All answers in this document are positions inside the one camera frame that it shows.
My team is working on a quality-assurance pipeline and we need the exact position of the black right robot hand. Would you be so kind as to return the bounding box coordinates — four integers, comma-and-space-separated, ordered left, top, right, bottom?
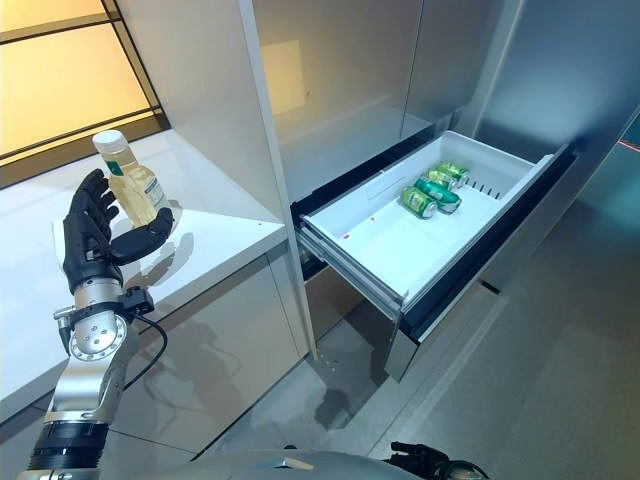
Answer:
389, 440, 489, 480

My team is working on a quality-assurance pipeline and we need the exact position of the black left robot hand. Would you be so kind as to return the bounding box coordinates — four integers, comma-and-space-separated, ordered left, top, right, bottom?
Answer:
62, 168, 175, 296

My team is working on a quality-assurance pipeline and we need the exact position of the yellow drink bottle white cap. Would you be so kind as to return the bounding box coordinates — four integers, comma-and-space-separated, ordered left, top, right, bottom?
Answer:
92, 130, 171, 227

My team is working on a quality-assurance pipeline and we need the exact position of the white fridge drawer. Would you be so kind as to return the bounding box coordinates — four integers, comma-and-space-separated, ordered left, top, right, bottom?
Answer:
292, 130, 581, 346

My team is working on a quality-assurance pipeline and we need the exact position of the stainless steel fridge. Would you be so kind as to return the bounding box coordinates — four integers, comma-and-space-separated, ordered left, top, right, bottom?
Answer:
252, 0, 640, 384

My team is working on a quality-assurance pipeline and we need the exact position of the grey robot torso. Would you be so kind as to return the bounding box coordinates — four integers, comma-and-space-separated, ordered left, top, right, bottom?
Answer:
199, 447, 451, 480

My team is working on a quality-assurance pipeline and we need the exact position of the white counter cabinet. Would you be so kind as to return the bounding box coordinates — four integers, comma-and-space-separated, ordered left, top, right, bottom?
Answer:
0, 128, 311, 446

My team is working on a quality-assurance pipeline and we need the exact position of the tall white cabinet panel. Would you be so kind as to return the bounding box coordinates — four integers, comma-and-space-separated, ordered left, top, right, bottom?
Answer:
107, 0, 319, 359

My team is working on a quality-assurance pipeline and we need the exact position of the light green drink can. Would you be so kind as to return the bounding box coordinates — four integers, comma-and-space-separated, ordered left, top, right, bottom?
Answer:
433, 160, 471, 187
399, 185, 440, 220

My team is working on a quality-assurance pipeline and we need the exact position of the dark green drink can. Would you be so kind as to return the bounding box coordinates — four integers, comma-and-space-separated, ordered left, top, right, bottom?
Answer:
413, 175, 462, 214

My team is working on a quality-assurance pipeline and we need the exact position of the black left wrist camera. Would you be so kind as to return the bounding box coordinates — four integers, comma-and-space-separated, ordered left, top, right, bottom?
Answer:
119, 285, 155, 316

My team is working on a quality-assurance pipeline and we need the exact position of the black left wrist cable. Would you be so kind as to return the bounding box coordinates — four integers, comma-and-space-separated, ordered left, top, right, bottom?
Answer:
117, 312, 169, 391

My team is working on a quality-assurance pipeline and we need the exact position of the backlit window black frame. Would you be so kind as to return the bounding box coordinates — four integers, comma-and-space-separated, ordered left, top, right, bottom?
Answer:
0, 0, 176, 189

